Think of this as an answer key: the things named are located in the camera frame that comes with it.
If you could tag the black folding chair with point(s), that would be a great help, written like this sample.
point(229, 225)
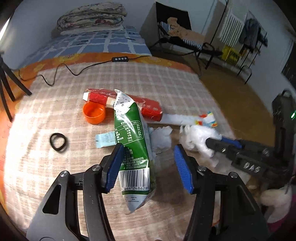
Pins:
point(163, 12)

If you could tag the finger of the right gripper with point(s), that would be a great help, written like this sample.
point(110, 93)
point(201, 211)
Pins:
point(231, 141)
point(218, 146)

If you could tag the dark hanging jacket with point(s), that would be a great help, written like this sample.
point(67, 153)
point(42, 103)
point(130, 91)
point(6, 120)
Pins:
point(251, 34)

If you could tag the black lamp tripod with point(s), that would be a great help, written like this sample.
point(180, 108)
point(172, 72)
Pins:
point(4, 72)

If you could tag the red cardboard box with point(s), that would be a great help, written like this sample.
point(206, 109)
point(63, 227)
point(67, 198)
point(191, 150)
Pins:
point(150, 109)

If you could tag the blue checked bedsheet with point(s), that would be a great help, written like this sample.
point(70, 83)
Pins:
point(128, 41)

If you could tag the yellow crate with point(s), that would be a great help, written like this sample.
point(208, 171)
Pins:
point(230, 55)

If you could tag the white striped towel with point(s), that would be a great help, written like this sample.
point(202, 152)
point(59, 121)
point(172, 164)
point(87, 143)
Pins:
point(236, 13)

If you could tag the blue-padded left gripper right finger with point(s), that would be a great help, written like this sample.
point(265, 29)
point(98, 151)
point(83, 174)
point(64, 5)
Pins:
point(224, 208)

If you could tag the orange plastic lid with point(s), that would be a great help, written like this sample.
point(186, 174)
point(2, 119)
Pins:
point(94, 113)

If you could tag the black clothes rack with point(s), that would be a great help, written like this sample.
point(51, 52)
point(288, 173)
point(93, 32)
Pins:
point(248, 56)

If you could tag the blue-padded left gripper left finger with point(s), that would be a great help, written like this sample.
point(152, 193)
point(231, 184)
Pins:
point(57, 215)

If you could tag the clothes on chair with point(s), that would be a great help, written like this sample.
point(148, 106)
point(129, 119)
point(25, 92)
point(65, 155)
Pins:
point(173, 29)

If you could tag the folded floral quilt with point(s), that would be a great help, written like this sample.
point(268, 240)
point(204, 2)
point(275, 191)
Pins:
point(93, 15)

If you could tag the plush toy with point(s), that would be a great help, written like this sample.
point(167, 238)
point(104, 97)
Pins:
point(277, 201)

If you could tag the light blue wrapper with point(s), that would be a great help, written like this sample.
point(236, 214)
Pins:
point(105, 140)

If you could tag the white tissue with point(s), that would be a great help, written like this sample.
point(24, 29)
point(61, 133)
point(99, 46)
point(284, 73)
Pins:
point(193, 138)
point(160, 139)

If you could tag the flat white tissue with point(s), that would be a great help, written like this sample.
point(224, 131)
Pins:
point(160, 139)

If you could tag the colourful candy wrapper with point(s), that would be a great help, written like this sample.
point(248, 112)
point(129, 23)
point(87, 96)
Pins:
point(207, 119)

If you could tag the green milk carton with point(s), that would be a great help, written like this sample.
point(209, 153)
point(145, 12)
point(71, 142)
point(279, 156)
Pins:
point(136, 174)

